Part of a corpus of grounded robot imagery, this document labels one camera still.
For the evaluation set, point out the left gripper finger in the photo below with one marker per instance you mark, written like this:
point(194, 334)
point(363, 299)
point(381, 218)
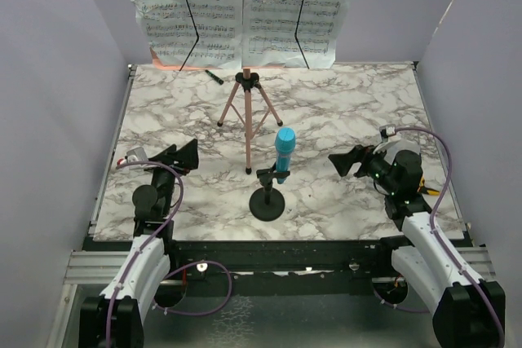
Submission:
point(187, 157)
point(166, 156)

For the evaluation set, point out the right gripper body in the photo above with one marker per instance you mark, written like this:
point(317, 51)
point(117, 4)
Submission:
point(376, 165)

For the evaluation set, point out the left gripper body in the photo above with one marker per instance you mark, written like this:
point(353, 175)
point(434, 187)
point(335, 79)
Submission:
point(163, 178)

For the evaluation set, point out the teal toy microphone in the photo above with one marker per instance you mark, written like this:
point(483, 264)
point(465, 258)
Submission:
point(285, 143)

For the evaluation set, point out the black microphone stand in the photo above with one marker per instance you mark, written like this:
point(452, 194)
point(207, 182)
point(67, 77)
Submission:
point(267, 203)

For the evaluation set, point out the pink music stand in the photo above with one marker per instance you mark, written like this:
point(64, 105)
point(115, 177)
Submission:
point(246, 80)

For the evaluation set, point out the sheet music page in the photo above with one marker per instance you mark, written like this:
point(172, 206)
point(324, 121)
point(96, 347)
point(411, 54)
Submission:
point(192, 33)
point(292, 33)

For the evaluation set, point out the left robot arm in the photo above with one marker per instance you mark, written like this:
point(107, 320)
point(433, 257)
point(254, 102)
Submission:
point(115, 318)

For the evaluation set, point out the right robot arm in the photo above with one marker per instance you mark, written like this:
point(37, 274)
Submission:
point(466, 309)

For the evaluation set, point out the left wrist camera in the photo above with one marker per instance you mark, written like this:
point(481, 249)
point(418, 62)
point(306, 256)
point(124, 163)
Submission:
point(133, 155)

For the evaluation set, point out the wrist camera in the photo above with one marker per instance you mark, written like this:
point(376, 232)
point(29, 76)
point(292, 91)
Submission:
point(133, 155)
point(391, 138)

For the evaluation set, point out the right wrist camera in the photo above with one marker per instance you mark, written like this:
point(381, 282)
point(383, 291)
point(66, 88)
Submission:
point(391, 138)

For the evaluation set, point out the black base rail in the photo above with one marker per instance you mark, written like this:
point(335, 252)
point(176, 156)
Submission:
point(206, 268)

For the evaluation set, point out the aluminium frame rail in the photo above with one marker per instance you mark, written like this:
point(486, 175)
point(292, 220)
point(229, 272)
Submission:
point(86, 267)

